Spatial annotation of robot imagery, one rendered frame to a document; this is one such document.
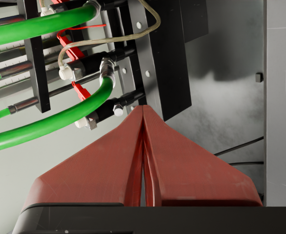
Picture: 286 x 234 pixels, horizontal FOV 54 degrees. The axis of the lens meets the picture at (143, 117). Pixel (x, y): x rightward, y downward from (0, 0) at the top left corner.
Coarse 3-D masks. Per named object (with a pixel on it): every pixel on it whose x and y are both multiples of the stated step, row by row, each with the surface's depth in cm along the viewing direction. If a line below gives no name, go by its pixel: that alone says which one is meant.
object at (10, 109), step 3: (12, 105) 56; (6, 108) 56; (9, 108) 56; (12, 108) 56; (0, 111) 55; (3, 111) 55; (6, 111) 55; (9, 111) 56; (12, 111) 56; (15, 111) 56; (0, 114) 55; (3, 114) 55; (6, 114) 55; (9, 114) 56; (12, 114) 57; (0, 117) 55
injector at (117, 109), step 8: (120, 96) 49; (128, 96) 49; (136, 96) 50; (104, 104) 46; (112, 104) 47; (120, 104) 46; (128, 104) 49; (96, 112) 45; (104, 112) 46; (112, 112) 47; (120, 112) 45; (88, 120) 44; (96, 120) 45
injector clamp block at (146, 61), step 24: (168, 0) 45; (192, 0) 48; (120, 24) 48; (144, 24) 43; (168, 24) 46; (192, 24) 50; (144, 48) 46; (168, 48) 47; (144, 72) 48; (168, 72) 48; (144, 96) 54; (168, 96) 49
